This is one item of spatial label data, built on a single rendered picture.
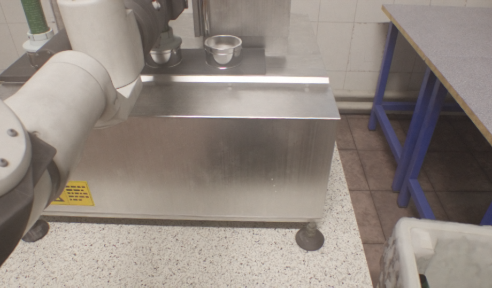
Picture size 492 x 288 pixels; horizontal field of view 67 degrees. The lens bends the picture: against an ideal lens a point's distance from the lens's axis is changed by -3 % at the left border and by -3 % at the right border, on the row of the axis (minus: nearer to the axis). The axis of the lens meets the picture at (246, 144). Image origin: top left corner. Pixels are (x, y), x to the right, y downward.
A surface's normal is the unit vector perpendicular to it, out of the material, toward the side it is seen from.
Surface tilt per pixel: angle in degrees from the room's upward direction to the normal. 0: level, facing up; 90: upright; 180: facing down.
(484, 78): 0
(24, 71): 0
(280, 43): 90
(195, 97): 0
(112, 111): 116
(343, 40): 90
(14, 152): 43
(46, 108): 33
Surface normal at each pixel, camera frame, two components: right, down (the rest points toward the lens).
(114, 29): 0.76, 0.36
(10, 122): 0.68, -0.58
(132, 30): 1.00, -0.03
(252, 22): -0.03, 0.60
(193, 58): 0.00, -0.80
